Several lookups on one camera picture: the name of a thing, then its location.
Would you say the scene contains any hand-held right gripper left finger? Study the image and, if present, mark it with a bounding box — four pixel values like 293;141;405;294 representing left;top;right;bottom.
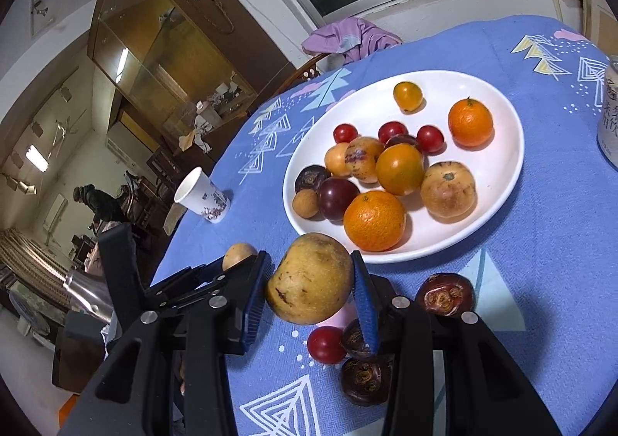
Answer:
58;251;270;436

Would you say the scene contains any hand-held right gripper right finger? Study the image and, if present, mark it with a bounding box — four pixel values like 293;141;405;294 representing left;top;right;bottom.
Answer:
350;251;563;436

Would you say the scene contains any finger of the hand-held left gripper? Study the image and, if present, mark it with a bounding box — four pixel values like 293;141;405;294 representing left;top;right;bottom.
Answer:
145;261;226;298
145;252;262;309

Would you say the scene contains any brown spotted potato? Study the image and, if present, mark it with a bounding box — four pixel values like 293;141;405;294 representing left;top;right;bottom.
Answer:
222;243;259;271

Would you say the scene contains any yellow spotted pepino melon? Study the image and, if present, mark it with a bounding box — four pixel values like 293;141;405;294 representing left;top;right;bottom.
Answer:
265;232;355;325

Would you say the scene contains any large mandarin orange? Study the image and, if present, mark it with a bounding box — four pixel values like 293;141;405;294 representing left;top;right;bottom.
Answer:
343;191;407;253

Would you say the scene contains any small tan longan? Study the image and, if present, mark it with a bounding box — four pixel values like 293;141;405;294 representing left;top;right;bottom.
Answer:
292;189;320;219

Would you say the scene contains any dark purple plum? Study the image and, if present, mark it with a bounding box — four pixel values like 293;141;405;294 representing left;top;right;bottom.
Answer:
384;134;424;157
317;177;360;223

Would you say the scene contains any orange tomato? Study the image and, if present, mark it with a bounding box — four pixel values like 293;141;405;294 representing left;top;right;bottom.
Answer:
375;143;426;196

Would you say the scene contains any tan pepino melon with calyx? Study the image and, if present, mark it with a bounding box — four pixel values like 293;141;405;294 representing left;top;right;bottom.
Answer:
419;160;478;219

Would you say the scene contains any striped pepino melon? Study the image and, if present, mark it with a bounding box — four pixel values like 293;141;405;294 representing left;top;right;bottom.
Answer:
324;143;352;177
345;136;385;184

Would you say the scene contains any white oval plate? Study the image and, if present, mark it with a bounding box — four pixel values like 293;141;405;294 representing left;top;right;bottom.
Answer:
282;70;525;264

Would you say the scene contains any small mandarin orange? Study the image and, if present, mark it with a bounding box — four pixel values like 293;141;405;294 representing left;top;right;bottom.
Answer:
447;98;494;148

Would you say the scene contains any small yellow tomato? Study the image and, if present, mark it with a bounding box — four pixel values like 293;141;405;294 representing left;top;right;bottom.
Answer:
393;81;425;114

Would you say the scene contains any stainless steel bottle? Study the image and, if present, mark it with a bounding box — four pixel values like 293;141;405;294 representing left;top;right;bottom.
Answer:
63;269;117;323

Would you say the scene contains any white floral paper cup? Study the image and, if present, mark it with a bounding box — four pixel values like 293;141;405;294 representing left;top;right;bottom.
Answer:
174;167;229;224

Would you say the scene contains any striped cloth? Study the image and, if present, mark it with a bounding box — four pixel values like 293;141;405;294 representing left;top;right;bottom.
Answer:
0;228;73;301

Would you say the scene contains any white floor fan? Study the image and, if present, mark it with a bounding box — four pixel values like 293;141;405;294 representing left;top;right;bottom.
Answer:
7;291;51;337

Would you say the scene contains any ceiling tube light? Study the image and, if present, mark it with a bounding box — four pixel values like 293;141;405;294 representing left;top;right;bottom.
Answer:
24;145;51;171

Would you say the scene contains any wooden chair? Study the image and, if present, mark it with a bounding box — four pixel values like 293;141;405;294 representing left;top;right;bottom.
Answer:
248;52;339;115

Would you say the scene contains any wooden glass cabinet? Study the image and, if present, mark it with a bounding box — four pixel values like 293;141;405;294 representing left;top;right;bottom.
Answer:
87;0;310;161

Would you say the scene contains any purple garment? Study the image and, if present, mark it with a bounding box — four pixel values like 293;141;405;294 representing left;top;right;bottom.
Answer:
302;17;403;66

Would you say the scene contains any beige drink can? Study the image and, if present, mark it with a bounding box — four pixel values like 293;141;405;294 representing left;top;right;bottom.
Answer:
597;55;618;161

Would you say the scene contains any cardboard box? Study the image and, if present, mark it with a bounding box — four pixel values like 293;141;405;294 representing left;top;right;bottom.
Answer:
579;0;618;55

